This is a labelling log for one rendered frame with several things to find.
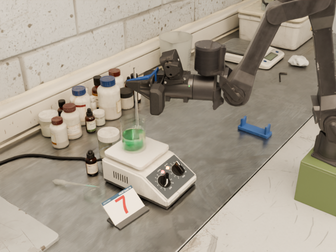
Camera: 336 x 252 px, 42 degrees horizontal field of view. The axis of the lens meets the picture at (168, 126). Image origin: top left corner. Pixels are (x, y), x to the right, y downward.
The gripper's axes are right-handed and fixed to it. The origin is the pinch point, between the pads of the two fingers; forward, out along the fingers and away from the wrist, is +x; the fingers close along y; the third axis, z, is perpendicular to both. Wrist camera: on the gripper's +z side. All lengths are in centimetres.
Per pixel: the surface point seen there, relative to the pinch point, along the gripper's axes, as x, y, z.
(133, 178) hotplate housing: 0.7, 8.7, -20.4
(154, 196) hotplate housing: -4.7, 11.4, -23.2
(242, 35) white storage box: -22, -110, -24
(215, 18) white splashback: -10, -109, -16
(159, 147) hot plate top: -4.0, -0.4, -17.1
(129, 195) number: 1.0, 12.1, -22.9
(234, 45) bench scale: -19, -90, -22
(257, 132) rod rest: -28.6, -25.0, -25.1
